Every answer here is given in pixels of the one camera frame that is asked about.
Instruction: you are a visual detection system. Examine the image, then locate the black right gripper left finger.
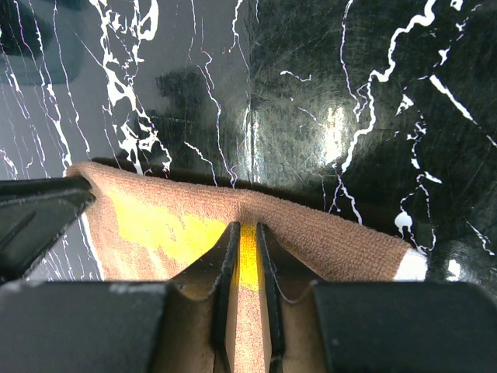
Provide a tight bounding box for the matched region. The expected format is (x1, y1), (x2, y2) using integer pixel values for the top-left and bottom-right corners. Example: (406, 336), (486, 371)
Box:
(1, 223), (240, 372)

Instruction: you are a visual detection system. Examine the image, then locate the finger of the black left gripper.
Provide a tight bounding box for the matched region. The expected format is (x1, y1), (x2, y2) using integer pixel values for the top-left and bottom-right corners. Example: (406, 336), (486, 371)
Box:
(1, 176), (95, 277)

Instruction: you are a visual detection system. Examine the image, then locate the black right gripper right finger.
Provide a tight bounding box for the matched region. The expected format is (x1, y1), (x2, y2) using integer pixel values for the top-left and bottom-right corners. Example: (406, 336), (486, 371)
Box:
(256, 224), (496, 372)

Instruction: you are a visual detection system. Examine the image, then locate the yellow towel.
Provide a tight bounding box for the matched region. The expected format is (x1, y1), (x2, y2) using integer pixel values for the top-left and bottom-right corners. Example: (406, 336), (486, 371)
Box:
(65, 161), (427, 372)

